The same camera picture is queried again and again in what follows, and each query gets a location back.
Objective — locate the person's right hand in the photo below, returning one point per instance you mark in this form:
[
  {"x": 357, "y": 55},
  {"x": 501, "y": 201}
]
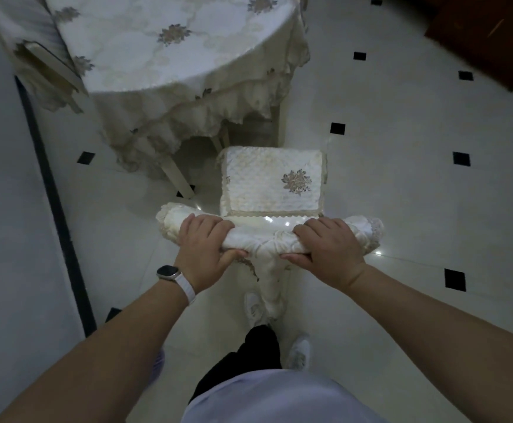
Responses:
[{"x": 335, "y": 255}]

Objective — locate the person's left hand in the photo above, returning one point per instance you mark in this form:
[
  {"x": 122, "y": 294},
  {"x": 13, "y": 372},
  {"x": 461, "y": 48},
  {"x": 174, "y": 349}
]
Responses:
[{"x": 201, "y": 255}]

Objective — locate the cream quilted cover chair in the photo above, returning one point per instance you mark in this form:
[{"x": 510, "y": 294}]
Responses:
[
  {"x": 27, "y": 35},
  {"x": 269, "y": 180}
]

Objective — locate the person's right forearm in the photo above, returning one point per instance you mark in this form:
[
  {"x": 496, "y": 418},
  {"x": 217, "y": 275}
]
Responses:
[{"x": 450, "y": 339}]

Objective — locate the person's left forearm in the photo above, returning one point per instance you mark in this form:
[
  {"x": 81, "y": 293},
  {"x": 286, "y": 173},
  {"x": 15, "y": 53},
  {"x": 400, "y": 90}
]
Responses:
[{"x": 93, "y": 361}]

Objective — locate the smartwatch with white band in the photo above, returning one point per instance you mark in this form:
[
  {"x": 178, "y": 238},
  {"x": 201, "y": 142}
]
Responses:
[{"x": 179, "y": 281}]

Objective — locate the white left sneaker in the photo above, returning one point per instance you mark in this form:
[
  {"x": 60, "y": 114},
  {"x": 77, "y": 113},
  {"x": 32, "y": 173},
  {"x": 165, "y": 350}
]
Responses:
[{"x": 255, "y": 310}]

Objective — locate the white sneaker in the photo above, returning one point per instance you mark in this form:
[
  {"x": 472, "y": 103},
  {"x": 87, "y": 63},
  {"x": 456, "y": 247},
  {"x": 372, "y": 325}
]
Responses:
[
  {"x": 255, "y": 310},
  {"x": 299, "y": 354}
]

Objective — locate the white right sneaker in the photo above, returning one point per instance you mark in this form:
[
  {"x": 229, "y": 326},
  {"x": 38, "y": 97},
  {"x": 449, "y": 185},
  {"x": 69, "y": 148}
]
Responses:
[{"x": 299, "y": 354}]

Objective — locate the black trousers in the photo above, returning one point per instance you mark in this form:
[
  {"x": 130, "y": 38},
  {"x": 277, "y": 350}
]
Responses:
[{"x": 247, "y": 356}]

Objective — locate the black baseboard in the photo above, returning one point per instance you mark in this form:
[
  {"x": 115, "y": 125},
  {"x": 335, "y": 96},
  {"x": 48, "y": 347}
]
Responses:
[{"x": 58, "y": 215}]

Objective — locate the white shirt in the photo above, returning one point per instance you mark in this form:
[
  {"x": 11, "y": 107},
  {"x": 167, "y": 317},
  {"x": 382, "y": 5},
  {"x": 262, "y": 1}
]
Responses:
[{"x": 283, "y": 400}]

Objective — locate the table with cream floral tablecloth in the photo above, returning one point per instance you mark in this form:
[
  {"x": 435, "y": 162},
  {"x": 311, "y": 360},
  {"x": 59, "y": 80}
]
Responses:
[{"x": 159, "y": 52}]

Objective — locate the low brown drawer cabinet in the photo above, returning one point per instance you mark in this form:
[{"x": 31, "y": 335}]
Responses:
[{"x": 490, "y": 35}]

